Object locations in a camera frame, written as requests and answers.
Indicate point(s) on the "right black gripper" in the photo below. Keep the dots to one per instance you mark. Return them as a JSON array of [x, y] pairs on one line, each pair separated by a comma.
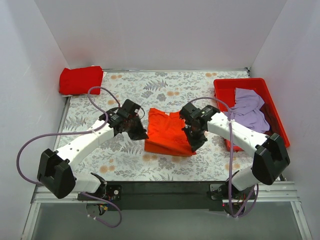
[[193, 130]]

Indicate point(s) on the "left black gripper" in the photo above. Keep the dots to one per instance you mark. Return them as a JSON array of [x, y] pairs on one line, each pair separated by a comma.
[[133, 125]]

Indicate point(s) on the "orange t shirt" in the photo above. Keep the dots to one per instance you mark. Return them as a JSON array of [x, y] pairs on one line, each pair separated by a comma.
[[165, 134]]

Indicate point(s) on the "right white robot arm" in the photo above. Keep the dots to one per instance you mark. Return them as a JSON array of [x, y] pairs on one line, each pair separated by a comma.
[[269, 153]]

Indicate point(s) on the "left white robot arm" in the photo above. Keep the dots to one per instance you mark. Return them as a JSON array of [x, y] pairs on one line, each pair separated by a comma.
[[56, 168]]

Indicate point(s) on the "floral patterned table mat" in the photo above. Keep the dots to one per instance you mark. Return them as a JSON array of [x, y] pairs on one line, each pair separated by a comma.
[[122, 159]]

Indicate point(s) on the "lavender t shirt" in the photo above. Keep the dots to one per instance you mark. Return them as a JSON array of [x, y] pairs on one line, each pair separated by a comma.
[[247, 110]]

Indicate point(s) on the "red plastic bin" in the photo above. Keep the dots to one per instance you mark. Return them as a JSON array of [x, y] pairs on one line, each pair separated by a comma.
[[224, 90]]

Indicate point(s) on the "dark maroon t shirt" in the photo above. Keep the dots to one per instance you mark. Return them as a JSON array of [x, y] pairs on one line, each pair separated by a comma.
[[271, 120]]

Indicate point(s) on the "folded red t shirt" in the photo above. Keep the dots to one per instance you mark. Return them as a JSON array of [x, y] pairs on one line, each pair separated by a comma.
[[80, 81]]

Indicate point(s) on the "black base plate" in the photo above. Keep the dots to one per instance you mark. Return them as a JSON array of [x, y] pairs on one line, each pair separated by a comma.
[[163, 195]]

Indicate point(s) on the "aluminium frame rail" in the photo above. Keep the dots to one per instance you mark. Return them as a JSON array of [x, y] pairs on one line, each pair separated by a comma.
[[276, 215]]

